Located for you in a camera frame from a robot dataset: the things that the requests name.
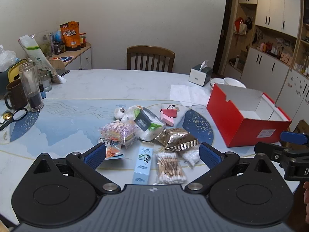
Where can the small drinking glass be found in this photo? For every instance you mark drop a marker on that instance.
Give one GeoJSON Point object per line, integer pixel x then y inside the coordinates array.
{"type": "Point", "coordinates": [45, 82]}

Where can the black hanging bag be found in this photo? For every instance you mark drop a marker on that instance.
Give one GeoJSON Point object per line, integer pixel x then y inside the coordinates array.
{"type": "Point", "coordinates": [249, 23]}

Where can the white plush with pin badge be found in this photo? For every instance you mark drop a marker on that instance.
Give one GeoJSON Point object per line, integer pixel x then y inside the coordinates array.
{"type": "Point", "coordinates": [118, 113]}

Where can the person's right hand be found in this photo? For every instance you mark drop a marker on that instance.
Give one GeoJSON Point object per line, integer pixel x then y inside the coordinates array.
{"type": "Point", "coordinates": [306, 198]}

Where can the white bowl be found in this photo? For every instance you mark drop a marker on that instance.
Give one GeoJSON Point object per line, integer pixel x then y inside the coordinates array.
{"type": "Point", "coordinates": [233, 82]}

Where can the silver chicken sausage packet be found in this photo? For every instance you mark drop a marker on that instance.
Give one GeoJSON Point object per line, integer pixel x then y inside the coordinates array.
{"type": "Point", "coordinates": [113, 152]}

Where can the white wipes pack grey label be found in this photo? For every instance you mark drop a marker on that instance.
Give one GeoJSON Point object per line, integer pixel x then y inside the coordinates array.
{"type": "Point", "coordinates": [144, 123]}

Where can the dark glass jar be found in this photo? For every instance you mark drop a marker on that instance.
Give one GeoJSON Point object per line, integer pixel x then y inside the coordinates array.
{"type": "Point", "coordinates": [57, 48]}

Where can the orange snack bag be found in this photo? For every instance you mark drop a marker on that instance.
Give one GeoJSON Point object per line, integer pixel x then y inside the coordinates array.
{"type": "Point", "coordinates": [70, 36]}

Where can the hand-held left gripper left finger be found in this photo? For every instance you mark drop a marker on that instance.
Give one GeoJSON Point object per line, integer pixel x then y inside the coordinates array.
{"type": "Point", "coordinates": [96, 155]}

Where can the green white tissue box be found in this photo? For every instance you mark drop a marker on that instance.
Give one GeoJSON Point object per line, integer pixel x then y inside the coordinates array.
{"type": "Point", "coordinates": [195, 77]}

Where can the small blue bottle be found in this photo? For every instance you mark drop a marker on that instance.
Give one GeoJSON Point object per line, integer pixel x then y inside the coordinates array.
{"type": "Point", "coordinates": [42, 92]}

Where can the red cardboard box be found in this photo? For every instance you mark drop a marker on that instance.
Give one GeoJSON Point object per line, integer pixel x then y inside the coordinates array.
{"type": "Point", "coordinates": [224, 125]}

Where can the row of shelf knickknacks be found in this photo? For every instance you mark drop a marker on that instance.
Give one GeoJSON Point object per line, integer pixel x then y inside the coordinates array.
{"type": "Point", "coordinates": [272, 49]}

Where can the black scissors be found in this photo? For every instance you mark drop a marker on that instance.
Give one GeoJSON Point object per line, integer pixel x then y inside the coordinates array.
{"type": "Point", "coordinates": [14, 119]}

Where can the crumpled clear plastic bag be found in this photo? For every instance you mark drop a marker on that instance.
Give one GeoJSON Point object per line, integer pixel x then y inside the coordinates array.
{"type": "Point", "coordinates": [6, 58]}

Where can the gold snack packet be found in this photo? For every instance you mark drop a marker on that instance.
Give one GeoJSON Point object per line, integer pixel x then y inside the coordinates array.
{"type": "Point", "coordinates": [173, 137]}

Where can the crumpled white tissue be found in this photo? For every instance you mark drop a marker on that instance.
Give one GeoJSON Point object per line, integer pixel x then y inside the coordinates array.
{"type": "Point", "coordinates": [62, 79]}

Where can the dark wooden door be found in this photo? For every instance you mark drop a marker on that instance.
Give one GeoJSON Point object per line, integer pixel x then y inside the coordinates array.
{"type": "Point", "coordinates": [227, 41]}

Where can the small blue globe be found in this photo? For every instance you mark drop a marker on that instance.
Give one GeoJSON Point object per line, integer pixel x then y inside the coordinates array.
{"type": "Point", "coordinates": [57, 35]}

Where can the purple snack packet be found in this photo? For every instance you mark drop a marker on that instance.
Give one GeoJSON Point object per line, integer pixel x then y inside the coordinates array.
{"type": "Point", "coordinates": [118, 130]}

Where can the light wooden board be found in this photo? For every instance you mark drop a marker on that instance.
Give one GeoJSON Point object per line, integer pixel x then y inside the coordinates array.
{"type": "Point", "coordinates": [56, 65]}

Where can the round blue pad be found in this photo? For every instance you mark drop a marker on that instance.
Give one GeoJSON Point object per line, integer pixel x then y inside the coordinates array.
{"type": "Point", "coordinates": [65, 58]}

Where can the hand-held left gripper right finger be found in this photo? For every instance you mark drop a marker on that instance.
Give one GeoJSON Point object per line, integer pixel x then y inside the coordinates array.
{"type": "Point", "coordinates": [208, 156]}

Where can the white upper wall cabinet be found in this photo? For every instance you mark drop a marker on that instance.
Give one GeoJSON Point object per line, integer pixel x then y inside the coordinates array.
{"type": "Point", "coordinates": [272, 4]}

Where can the sticker covered white cabinet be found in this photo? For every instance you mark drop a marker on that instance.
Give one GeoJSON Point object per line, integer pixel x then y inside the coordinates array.
{"type": "Point", "coordinates": [294, 94]}

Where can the yellow rimmed dark container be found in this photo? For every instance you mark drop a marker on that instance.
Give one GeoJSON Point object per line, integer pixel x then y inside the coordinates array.
{"type": "Point", "coordinates": [13, 71]}

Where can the white double-door cabinet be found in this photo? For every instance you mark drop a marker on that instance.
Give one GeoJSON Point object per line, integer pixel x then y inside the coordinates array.
{"type": "Point", "coordinates": [265, 75]}

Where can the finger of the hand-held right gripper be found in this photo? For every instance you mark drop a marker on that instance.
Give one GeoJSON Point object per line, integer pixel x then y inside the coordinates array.
{"type": "Point", "coordinates": [268, 149]}
{"type": "Point", "coordinates": [293, 137]}

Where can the salmon pink binder clip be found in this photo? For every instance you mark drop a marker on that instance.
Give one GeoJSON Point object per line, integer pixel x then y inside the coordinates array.
{"type": "Point", "coordinates": [167, 113]}

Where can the row of bottles and jars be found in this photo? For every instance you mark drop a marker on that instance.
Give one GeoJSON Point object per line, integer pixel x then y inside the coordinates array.
{"type": "Point", "coordinates": [303, 66]}

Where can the red lidded jar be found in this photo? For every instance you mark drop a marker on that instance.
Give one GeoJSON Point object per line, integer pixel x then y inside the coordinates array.
{"type": "Point", "coordinates": [82, 41]}

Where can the tall clear glass bottle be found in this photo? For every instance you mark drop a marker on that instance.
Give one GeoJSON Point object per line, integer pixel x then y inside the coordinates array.
{"type": "Point", "coordinates": [30, 84]}

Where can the white paper towel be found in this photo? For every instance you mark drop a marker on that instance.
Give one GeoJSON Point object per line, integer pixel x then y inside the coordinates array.
{"type": "Point", "coordinates": [183, 94]}

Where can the white side cabinet wooden top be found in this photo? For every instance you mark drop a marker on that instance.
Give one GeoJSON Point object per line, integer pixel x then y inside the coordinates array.
{"type": "Point", "coordinates": [82, 59]}

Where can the brown mug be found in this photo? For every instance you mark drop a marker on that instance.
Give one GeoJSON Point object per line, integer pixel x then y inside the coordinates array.
{"type": "Point", "coordinates": [17, 96]}

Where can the brown cardboard carton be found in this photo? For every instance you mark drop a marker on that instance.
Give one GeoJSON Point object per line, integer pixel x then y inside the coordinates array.
{"type": "Point", "coordinates": [301, 125]}

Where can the large pink binder clip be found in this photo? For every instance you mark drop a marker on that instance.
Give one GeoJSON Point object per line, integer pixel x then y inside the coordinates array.
{"type": "Point", "coordinates": [167, 121]}

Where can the brown wooden slatted chair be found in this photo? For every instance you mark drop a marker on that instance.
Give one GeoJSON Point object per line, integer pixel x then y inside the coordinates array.
{"type": "Point", "coordinates": [149, 58]}

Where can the cotton swab pack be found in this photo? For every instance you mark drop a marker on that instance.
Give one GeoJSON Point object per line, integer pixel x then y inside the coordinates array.
{"type": "Point", "coordinates": [169, 169]}

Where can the red white tote bag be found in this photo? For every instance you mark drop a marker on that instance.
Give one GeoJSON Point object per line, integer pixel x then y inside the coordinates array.
{"type": "Point", "coordinates": [240, 26]}

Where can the white green plastic food bag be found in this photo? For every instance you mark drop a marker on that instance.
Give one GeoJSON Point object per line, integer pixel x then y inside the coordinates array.
{"type": "Point", "coordinates": [36, 53]}

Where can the light blue slim box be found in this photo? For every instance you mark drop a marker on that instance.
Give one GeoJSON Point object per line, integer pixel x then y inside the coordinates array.
{"type": "Point", "coordinates": [142, 166]}

